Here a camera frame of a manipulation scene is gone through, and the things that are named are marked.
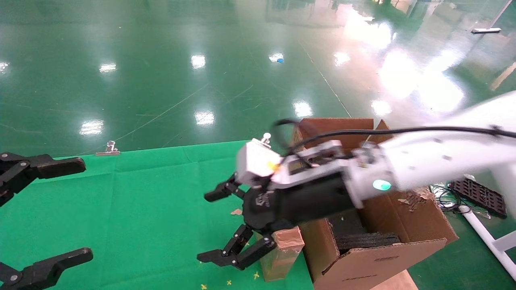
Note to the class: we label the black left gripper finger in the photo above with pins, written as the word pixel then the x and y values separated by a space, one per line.
pixel 48 166
pixel 48 266

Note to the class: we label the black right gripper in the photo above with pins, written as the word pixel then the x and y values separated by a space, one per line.
pixel 306 199

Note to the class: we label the brown wooden block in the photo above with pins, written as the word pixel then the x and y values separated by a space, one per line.
pixel 282 253

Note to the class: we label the small brown cardboard scrap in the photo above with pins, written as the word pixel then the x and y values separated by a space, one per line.
pixel 236 212

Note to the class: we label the large open cardboard carton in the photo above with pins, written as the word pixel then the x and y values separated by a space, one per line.
pixel 383 266

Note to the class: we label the silver binder clip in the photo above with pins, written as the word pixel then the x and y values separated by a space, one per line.
pixel 266 138
pixel 109 150

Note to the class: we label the green table cloth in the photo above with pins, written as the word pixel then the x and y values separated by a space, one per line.
pixel 121 209

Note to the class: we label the black foam insert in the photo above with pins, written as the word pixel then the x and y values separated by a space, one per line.
pixel 363 239

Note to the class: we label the black plastic grid tray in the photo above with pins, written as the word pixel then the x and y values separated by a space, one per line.
pixel 479 197

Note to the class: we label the white flat bar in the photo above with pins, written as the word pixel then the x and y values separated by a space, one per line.
pixel 485 30

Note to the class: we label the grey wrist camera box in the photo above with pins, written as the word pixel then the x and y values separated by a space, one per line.
pixel 254 161

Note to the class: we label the silver camera mount bracket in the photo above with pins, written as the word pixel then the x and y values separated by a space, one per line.
pixel 318 161

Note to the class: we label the white pipe frame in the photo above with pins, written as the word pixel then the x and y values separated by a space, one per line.
pixel 487 237

